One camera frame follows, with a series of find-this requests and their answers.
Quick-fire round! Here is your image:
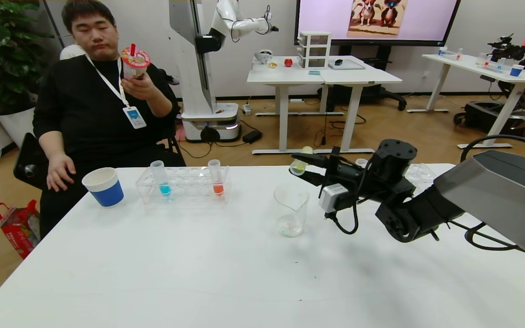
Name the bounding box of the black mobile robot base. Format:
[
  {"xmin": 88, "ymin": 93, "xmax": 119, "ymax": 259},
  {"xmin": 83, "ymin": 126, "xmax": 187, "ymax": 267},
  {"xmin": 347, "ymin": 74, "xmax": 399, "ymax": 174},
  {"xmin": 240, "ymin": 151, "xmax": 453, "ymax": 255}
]
[{"xmin": 453, "ymin": 100, "xmax": 525, "ymax": 137}]

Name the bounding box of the plastic drink cup pink lid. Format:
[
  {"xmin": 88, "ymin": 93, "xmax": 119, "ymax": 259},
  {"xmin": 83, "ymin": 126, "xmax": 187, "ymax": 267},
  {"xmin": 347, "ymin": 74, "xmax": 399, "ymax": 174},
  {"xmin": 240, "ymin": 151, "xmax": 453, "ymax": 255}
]
[{"xmin": 121, "ymin": 43, "xmax": 151, "ymax": 80}]

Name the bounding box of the small distant tube rack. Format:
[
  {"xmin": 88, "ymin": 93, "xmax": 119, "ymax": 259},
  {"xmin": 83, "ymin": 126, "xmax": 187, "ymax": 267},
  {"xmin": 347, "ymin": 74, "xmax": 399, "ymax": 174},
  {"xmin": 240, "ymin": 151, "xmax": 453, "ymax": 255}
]
[{"xmin": 437, "ymin": 46, "xmax": 463, "ymax": 61}]

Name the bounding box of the black chair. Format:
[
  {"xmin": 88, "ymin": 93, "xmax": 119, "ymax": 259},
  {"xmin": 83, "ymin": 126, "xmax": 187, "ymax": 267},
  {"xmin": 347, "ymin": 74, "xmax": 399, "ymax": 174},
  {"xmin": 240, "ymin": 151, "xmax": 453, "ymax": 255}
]
[{"xmin": 13, "ymin": 131, "xmax": 185, "ymax": 190}]

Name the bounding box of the white cup with blue sleeve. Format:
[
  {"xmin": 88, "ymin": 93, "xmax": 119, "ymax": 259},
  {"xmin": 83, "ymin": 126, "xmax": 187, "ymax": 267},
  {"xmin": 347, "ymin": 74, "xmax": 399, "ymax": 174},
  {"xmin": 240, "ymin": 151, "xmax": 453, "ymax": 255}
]
[{"xmin": 82, "ymin": 168, "xmax": 124, "ymax": 208}]

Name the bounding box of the grey flat tray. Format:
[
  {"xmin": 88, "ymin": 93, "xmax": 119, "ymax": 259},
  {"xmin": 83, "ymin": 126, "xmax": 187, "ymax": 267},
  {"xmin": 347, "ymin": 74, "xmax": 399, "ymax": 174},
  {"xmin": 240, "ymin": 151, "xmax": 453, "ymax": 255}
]
[{"xmin": 327, "ymin": 59, "xmax": 365, "ymax": 71}]

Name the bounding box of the white planter pot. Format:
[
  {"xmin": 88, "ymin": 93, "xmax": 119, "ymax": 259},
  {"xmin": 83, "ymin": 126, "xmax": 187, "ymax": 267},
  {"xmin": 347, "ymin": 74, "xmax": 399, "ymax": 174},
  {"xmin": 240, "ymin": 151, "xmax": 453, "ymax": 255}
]
[{"xmin": 0, "ymin": 108, "xmax": 40, "ymax": 150}]

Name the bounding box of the man's left hand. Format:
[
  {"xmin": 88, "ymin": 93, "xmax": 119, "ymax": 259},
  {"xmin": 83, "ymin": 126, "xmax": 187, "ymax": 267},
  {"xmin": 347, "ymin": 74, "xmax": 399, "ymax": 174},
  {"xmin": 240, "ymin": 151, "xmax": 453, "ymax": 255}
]
[{"xmin": 121, "ymin": 72, "xmax": 163, "ymax": 102}]

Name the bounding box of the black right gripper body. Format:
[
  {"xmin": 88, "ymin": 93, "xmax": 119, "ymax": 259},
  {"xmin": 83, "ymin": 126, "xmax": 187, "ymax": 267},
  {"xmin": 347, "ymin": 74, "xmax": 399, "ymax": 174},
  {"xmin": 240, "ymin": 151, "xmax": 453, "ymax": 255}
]
[{"xmin": 318, "ymin": 146, "xmax": 364, "ymax": 199}]

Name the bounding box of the white standing desk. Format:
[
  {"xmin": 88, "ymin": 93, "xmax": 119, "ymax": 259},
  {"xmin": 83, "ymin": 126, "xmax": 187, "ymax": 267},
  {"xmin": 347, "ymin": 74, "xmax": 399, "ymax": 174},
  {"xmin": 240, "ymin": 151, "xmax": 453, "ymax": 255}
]
[
  {"xmin": 314, "ymin": 56, "xmax": 402, "ymax": 154},
  {"xmin": 247, "ymin": 56, "xmax": 324, "ymax": 155}
]

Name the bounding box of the clear plastic test tube rack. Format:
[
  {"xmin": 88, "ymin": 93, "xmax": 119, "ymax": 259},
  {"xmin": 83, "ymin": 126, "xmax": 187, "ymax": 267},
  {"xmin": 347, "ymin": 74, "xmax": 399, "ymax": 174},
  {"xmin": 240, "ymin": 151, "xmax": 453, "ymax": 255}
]
[
  {"xmin": 135, "ymin": 166, "xmax": 230, "ymax": 204},
  {"xmin": 404, "ymin": 163, "xmax": 438, "ymax": 185}
]

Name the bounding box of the man in black sweater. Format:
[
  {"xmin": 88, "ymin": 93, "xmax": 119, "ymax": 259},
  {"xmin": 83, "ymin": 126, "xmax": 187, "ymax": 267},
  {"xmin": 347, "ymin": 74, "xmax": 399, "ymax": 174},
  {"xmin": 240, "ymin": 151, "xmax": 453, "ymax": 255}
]
[{"xmin": 32, "ymin": 0, "xmax": 185, "ymax": 240}]

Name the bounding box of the white blue lanyard badge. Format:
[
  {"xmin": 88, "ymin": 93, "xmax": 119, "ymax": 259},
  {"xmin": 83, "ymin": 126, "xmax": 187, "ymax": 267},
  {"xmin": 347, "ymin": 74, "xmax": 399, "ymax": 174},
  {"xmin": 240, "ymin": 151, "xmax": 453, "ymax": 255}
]
[{"xmin": 123, "ymin": 106, "xmax": 147, "ymax": 129}]

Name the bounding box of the clear glass beaker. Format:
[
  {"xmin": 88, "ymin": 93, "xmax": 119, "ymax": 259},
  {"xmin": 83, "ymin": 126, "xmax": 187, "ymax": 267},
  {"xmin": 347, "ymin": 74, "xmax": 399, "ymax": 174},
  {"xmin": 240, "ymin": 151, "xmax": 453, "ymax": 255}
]
[{"xmin": 274, "ymin": 183, "xmax": 310, "ymax": 238}]

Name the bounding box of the large wall display screen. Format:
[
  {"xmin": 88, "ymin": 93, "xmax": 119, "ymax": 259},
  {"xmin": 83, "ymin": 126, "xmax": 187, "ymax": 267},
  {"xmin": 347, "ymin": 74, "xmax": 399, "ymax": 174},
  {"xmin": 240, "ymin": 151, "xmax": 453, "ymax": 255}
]
[{"xmin": 293, "ymin": 0, "xmax": 461, "ymax": 47}]

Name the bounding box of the red shopping bag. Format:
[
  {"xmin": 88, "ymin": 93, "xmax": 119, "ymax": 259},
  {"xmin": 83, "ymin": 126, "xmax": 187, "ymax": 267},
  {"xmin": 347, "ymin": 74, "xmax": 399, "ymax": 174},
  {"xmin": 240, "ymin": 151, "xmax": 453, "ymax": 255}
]
[{"xmin": 0, "ymin": 200, "xmax": 41, "ymax": 259}]

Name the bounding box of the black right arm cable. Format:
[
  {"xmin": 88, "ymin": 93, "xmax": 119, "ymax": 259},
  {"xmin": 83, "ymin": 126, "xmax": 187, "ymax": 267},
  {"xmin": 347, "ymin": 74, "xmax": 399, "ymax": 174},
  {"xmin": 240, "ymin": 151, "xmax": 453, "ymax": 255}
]
[{"xmin": 461, "ymin": 134, "xmax": 525, "ymax": 252}]

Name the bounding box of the test tube with blue pigment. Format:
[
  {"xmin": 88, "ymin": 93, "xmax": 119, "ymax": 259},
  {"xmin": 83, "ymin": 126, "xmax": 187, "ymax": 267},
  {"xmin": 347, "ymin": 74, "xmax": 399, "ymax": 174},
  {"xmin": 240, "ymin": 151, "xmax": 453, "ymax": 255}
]
[{"xmin": 150, "ymin": 160, "xmax": 172, "ymax": 198}]

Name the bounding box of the white robot tower with base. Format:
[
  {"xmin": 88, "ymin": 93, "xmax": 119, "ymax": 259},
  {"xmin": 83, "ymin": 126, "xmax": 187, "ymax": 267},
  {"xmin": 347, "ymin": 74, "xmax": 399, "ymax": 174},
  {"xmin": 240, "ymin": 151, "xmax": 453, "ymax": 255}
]
[{"xmin": 168, "ymin": 0, "xmax": 242, "ymax": 144}]

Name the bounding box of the black floor cable bundle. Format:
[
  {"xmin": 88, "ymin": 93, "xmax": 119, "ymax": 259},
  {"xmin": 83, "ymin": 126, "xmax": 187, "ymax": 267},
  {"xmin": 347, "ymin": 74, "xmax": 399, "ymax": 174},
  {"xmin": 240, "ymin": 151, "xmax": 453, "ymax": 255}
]
[{"xmin": 312, "ymin": 112, "xmax": 368, "ymax": 148}]

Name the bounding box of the long white table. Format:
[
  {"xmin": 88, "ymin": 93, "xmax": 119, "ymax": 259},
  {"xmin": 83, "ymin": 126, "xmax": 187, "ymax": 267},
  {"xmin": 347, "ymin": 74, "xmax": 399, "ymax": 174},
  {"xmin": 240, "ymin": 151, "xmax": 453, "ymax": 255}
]
[{"xmin": 406, "ymin": 53, "xmax": 525, "ymax": 150}]

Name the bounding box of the person in white shirt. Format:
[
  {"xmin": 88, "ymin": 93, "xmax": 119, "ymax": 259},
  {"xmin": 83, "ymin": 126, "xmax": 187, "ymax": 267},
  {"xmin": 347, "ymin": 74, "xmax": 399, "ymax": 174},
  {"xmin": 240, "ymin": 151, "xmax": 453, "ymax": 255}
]
[{"xmin": 60, "ymin": 44, "xmax": 85, "ymax": 61}]

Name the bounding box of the test tube with yellow pigment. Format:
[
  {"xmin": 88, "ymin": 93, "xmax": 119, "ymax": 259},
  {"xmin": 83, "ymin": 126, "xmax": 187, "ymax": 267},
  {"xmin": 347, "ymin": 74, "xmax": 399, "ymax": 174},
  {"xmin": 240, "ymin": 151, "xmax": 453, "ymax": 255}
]
[{"xmin": 290, "ymin": 146, "xmax": 314, "ymax": 176}]

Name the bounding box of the clear plastic drawer organizer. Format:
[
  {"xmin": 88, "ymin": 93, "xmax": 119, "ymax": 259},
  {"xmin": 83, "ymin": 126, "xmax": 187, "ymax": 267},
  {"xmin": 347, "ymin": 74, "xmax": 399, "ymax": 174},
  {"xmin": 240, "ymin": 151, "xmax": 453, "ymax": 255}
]
[{"xmin": 298, "ymin": 31, "xmax": 331, "ymax": 70}]

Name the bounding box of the green leafy plant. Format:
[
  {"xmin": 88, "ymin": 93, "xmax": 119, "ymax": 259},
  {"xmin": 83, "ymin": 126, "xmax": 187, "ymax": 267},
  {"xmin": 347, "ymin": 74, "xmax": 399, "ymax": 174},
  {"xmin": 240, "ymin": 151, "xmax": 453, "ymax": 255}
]
[{"xmin": 0, "ymin": 0, "xmax": 56, "ymax": 117}]

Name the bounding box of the man's right hand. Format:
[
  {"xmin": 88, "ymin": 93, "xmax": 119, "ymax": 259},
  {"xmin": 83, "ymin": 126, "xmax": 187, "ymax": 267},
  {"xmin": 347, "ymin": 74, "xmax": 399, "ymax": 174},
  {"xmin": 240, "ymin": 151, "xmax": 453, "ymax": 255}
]
[{"xmin": 46, "ymin": 154, "xmax": 76, "ymax": 192}]

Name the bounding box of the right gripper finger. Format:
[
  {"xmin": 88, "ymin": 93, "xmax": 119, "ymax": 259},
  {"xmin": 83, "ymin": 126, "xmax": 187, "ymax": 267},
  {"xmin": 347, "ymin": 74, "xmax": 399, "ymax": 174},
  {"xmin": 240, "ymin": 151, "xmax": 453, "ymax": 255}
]
[
  {"xmin": 288, "ymin": 168, "xmax": 325, "ymax": 187},
  {"xmin": 291, "ymin": 153, "xmax": 330, "ymax": 169}
]

